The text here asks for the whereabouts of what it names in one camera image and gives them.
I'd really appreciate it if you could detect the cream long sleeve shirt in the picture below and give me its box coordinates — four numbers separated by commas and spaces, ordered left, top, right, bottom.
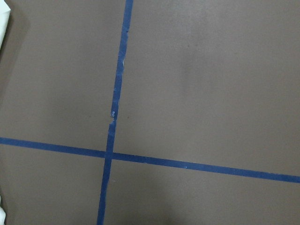
0, 0, 11, 46

